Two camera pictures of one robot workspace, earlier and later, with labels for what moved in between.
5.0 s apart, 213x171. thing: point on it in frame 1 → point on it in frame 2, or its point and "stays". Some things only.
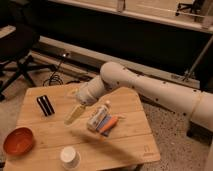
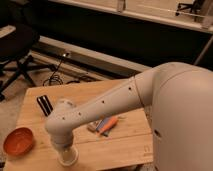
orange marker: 109,123 stays
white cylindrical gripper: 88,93 → 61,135
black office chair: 15,50 stays
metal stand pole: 188,76 stays
